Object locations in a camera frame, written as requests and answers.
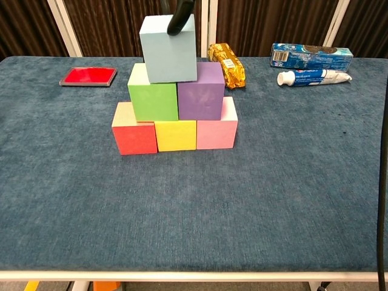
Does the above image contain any light blue foam cube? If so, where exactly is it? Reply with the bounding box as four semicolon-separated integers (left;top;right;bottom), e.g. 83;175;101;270
139;14;198;84

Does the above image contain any green foam cube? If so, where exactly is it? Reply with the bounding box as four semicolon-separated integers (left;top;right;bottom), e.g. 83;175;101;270
127;62;179;122

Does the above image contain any small orange floor object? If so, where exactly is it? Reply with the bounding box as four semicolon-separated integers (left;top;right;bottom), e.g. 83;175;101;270
92;281;122;291

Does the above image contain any dark pleated partition panel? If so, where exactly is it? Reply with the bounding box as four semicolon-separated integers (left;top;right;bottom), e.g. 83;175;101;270
47;0;210;58
323;0;388;58
0;0;83;60
201;0;346;58

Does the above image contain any blue cookie box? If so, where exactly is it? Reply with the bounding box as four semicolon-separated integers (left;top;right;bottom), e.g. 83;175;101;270
270;42;355;69

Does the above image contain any gold foil snack packet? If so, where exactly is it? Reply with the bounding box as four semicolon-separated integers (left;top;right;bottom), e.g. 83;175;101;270
207;42;247;90

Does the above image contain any purple foam cube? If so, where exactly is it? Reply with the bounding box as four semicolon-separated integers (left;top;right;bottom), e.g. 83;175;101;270
177;61;226;121

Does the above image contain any pink foam cube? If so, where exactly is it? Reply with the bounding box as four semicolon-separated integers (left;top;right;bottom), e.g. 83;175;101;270
196;96;239;150

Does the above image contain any red ink pad case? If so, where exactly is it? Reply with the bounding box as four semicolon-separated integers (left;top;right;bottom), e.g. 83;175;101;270
59;67;118;88

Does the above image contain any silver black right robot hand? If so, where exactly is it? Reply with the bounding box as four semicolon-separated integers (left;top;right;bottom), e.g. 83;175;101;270
160;0;195;36

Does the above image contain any yellow foam cube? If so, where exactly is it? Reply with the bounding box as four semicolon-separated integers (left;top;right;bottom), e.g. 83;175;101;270
154;119;198;152

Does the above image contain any blue table cloth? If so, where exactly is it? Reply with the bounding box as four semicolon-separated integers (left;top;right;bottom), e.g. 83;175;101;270
0;56;388;273

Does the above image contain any red foam cube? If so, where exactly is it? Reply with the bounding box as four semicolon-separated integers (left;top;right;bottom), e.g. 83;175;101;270
112;101;159;156

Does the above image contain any white table frame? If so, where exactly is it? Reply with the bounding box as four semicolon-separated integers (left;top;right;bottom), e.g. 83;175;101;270
0;269;388;291

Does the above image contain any white blue toothpaste tube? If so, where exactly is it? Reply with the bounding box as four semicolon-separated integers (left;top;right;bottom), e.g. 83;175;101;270
276;68;353;88

